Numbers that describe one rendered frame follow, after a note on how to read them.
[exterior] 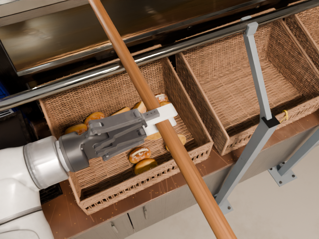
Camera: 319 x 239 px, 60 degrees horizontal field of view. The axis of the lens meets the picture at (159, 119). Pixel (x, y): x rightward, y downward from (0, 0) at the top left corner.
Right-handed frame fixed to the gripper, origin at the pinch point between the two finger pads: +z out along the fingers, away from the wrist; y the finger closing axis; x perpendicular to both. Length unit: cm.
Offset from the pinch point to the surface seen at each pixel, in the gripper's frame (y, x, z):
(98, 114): 54, -45, -10
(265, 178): 119, -1, 75
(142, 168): 55, -13, -1
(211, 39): 2.9, -19.8, 24.5
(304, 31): 38, -39, 94
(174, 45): 2.0, -20.8, 13.9
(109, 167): 61, -22, -13
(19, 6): 4, -57, -21
